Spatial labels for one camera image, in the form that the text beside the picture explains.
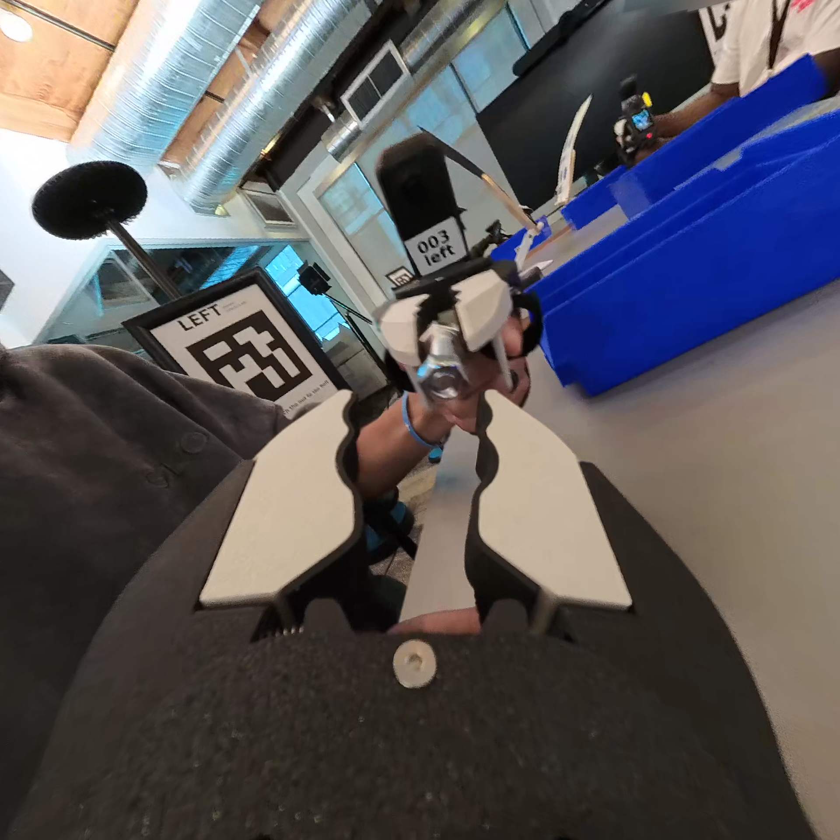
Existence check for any white document stand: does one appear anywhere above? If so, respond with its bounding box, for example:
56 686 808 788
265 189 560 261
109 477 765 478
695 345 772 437
553 94 595 206

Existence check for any person's left hand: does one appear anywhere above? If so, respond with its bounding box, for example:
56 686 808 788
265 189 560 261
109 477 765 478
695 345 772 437
428 342 532 443

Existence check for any blue plastic bin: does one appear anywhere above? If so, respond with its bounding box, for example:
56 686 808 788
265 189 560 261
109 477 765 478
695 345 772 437
563 163 630 232
525 111 840 311
609 54 832 219
540 171 840 400

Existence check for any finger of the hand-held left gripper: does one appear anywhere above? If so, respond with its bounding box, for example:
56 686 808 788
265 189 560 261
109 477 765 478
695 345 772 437
374 292 431 368
455 269 517 392

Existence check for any black white marker board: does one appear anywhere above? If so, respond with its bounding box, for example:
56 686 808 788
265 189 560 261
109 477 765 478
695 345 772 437
124 268 354 422

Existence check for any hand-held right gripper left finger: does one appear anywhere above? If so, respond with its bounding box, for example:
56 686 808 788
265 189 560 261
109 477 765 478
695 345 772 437
199 389 370 620

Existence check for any grey desk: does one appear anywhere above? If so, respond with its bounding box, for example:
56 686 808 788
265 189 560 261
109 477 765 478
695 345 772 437
394 283 840 840

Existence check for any blue wristband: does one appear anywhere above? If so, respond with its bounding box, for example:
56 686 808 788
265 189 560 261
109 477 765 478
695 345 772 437
399 392 448 464

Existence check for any silver hex nut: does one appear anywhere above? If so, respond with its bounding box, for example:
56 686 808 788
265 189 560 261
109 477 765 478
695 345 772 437
416 355 475 403

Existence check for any black monitor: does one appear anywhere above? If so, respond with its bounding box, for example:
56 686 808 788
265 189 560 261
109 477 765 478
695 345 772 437
474 0 718 212

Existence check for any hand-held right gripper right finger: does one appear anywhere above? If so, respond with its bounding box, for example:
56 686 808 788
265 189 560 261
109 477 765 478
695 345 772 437
465 389 634 622

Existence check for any black pole stand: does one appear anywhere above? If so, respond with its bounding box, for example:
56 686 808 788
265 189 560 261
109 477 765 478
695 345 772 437
32 159 186 305

